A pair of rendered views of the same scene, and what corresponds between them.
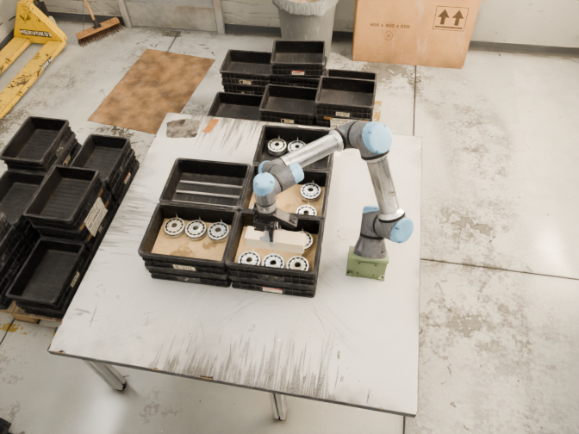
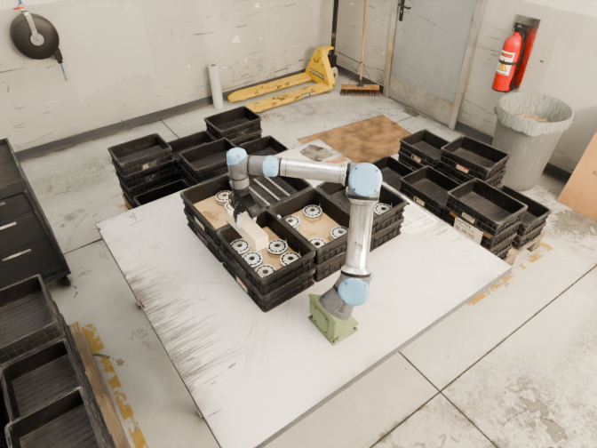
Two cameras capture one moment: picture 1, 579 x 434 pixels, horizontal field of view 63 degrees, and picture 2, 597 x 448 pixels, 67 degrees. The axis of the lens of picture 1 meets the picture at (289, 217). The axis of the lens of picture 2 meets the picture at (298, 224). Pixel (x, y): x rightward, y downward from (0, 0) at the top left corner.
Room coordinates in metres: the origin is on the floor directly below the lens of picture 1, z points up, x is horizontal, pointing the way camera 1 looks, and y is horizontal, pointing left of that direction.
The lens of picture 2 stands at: (0.17, -1.08, 2.32)
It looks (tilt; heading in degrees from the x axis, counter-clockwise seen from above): 40 degrees down; 42
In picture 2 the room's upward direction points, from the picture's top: 1 degrees counter-clockwise
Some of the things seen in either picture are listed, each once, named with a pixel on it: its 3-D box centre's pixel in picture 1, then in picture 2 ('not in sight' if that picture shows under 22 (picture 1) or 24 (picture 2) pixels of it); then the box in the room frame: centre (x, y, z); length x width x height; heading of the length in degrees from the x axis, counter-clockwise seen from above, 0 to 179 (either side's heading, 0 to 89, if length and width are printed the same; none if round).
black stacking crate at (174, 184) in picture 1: (208, 190); (270, 188); (1.56, 0.40, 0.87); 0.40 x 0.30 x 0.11; 79
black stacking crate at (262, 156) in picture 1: (295, 155); (359, 203); (1.78, -0.05, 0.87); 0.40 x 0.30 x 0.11; 79
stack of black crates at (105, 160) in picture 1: (106, 173); (259, 167); (2.25, 1.24, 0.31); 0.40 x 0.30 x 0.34; 167
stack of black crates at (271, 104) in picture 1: (290, 117); (430, 203); (2.73, -0.05, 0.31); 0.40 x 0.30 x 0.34; 77
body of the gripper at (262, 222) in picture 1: (265, 216); (240, 196); (1.10, 0.09, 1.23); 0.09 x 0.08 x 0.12; 77
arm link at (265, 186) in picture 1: (264, 189); (238, 164); (1.10, 0.08, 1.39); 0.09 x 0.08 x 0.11; 123
